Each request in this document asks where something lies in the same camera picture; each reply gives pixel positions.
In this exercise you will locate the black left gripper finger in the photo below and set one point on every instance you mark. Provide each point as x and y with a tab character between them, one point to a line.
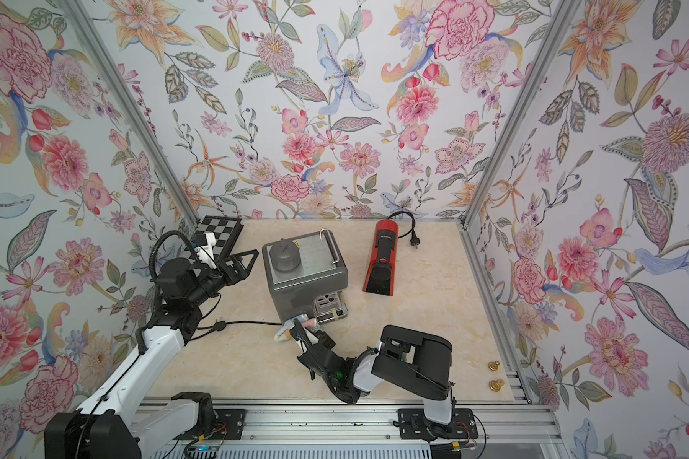
237	270
241	260

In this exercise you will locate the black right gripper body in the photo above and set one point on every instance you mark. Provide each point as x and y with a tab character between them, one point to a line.
306	360

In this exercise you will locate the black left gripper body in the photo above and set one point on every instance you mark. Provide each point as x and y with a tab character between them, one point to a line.
211	282

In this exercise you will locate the silver grey coffee machine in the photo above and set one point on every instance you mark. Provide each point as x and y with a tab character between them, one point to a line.
307	275

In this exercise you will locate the orange blue patterned cloth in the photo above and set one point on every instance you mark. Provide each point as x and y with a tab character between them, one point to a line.
288	329

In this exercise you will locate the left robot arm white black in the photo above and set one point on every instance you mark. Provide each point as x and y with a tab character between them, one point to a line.
104	426

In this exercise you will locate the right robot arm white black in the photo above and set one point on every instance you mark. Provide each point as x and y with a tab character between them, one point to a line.
414	361

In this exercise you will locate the red capsule coffee machine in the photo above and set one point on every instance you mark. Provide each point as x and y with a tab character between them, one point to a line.
380	274

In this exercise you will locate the black white chessboard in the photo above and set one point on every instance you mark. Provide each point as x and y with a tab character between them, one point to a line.
226	230

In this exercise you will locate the brass knob lower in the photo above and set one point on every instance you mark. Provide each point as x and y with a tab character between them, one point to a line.
496	385

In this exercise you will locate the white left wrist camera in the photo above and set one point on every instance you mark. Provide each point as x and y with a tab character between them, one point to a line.
204	244

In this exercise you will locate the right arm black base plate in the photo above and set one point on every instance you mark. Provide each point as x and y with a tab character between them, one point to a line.
413	425

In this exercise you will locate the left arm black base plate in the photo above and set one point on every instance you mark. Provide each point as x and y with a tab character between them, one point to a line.
228	426

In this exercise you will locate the aluminium rail frame front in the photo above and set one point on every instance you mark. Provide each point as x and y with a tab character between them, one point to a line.
320	429

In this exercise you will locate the left aluminium corner post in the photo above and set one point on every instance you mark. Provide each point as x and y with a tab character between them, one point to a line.
88	35

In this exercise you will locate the aluminium corner post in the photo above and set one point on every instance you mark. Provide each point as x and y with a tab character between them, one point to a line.
88	35
556	30

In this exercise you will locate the right aluminium corner post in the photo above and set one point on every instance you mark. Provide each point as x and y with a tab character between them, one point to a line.
556	30

